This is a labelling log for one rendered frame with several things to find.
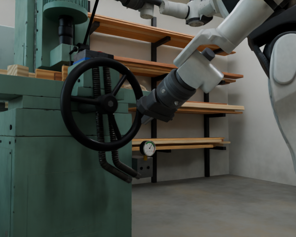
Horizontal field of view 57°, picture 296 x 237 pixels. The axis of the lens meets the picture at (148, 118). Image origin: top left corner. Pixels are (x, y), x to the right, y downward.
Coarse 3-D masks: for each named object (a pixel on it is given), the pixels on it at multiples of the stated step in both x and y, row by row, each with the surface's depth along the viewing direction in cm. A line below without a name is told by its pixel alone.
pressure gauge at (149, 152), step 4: (140, 144) 109; (144, 144) 107; (148, 144) 108; (152, 144) 110; (140, 148) 108; (144, 148) 107; (148, 148) 108; (152, 148) 110; (140, 152) 109; (144, 152) 107; (148, 152) 108; (152, 152) 110; (144, 156) 110
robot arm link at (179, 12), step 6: (192, 0) 135; (198, 0) 134; (174, 6) 133; (180, 6) 134; (186, 6) 135; (192, 6) 135; (168, 12) 133; (174, 12) 134; (180, 12) 135; (186, 12) 135; (192, 12) 135; (198, 12) 134; (180, 18) 139; (186, 18) 139; (192, 18) 135; (198, 18) 134
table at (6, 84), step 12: (0, 84) 82; (12, 84) 84; (24, 84) 86; (36, 84) 89; (48, 84) 91; (60, 84) 94; (0, 96) 89; (12, 96) 89; (48, 96) 91; (84, 96) 89; (120, 96) 97; (132, 96) 112
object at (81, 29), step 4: (88, 20) 138; (76, 24) 134; (80, 24) 135; (84, 24) 137; (76, 28) 134; (80, 28) 135; (84, 28) 136; (76, 32) 134; (80, 32) 135; (84, 32) 136; (76, 36) 134; (80, 36) 135; (84, 36) 136; (88, 36) 138; (76, 40) 134; (80, 40) 135; (88, 40) 138; (76, 44) 134; (88, 44) 138
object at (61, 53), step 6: (54, 48) 113; (60, 48) 107; (66, 48) 107; (72, 48) 109; (54, 54) 112; (60, 54) 107; (66, 54) 107; (72, 54) 109; (54, 60) 112; (60, 60) 107; (66, 60) 107; (72, 60) 109; (54, 66) 115; (60, 66) 115
